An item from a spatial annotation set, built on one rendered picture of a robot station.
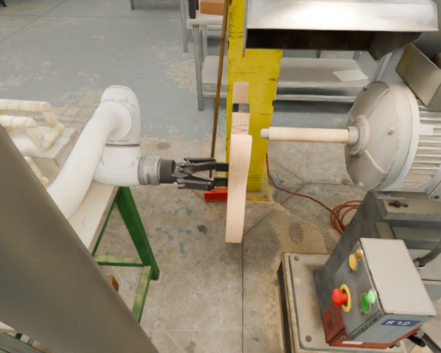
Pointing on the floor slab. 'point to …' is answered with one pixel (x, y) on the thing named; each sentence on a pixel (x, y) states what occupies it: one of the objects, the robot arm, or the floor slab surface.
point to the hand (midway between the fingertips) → (227, 174)
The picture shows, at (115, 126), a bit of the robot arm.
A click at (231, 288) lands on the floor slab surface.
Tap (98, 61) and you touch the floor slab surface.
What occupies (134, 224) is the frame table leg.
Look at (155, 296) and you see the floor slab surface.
